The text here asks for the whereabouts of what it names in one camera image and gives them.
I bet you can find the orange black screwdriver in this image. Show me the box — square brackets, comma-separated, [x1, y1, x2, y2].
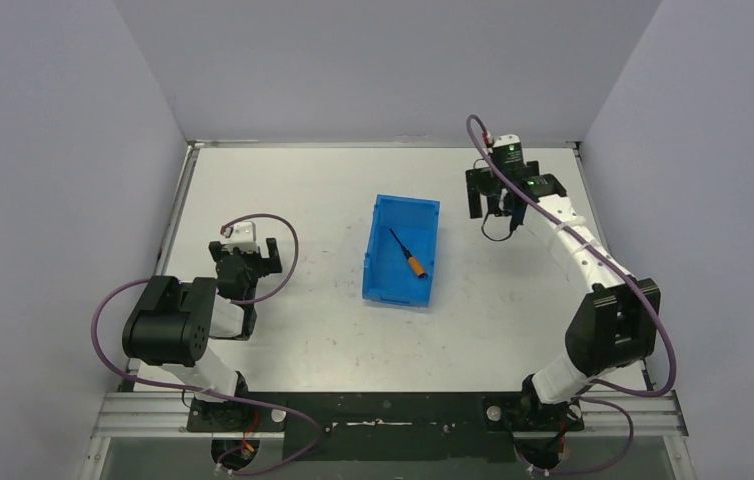
[389, 229, 428, 279]

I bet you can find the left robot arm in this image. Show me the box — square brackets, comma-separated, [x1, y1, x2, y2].
[122, 237, 282, 431]

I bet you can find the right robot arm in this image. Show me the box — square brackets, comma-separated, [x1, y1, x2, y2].
[465, 161, 660, 429]

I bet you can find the blue plastic bin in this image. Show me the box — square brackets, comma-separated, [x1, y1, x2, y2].
[362, 194, 440, 307]

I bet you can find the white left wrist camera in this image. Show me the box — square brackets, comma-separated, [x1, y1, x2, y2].
[221, 221, 259, 253]

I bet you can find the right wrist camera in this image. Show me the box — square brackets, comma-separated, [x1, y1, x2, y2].
[491, 134, 526, 175]

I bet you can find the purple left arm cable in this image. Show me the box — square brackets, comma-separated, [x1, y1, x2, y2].
[90, 213, 323, 477]

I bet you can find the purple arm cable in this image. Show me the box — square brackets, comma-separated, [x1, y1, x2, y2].
[466, 114, 678, 477]
[90, 213, 323, 477]

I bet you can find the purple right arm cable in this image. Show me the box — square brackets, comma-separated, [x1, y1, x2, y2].
[466, 114, 678, 477]

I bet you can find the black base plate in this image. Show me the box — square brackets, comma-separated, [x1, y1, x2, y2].
[196, 392, 581, 463]

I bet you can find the aluminium front rail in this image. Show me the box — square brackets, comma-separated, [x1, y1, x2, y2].
[94, 391, 688, 438]

